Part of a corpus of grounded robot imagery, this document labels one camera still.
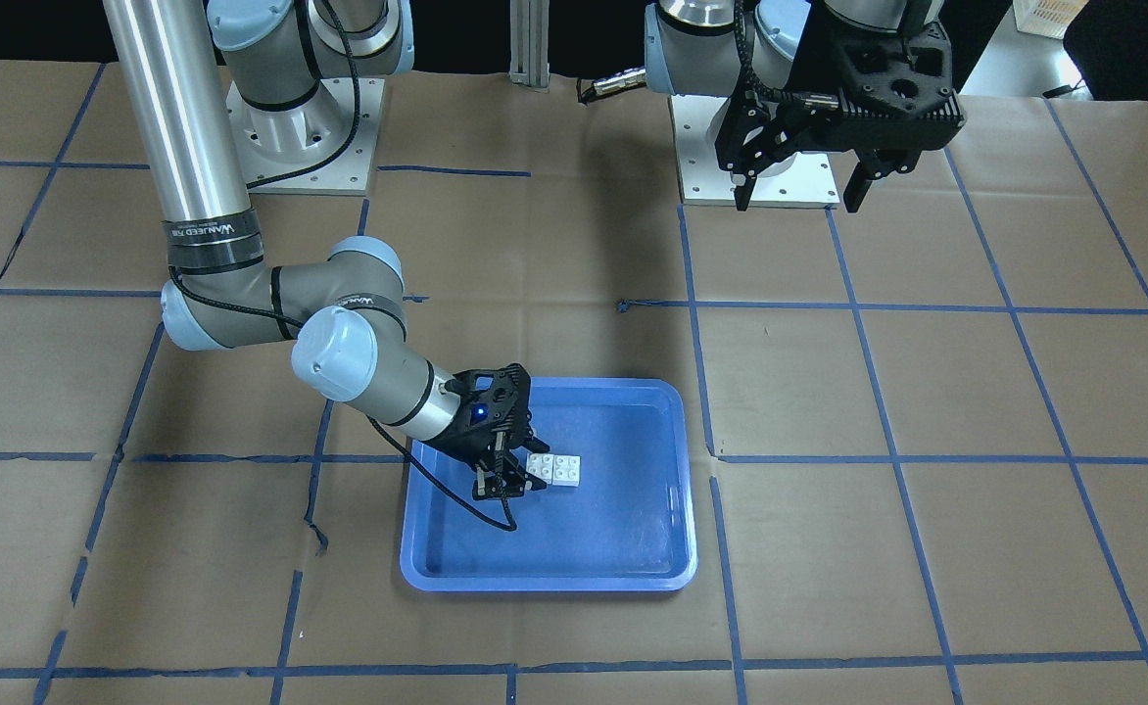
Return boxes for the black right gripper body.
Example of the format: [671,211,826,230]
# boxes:
[427,362,532,470]

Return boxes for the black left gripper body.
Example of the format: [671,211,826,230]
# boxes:
[714,20,967,172]

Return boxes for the white block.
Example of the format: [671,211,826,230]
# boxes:
[550,454,582,488]
[526,452,554,485]

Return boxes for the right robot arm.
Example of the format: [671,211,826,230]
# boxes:
[104,1,551,501]

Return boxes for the blue plastic tray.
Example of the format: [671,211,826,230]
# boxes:
[400,378,698,592]

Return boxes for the brown paper table cover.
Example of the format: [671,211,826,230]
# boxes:
[0,62,1148,704]

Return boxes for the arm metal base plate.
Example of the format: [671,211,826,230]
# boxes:
[670,93,841,209]
[226,77,386,197]

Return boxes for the aluminium frame post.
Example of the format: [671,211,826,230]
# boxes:
[507,0,550,93]

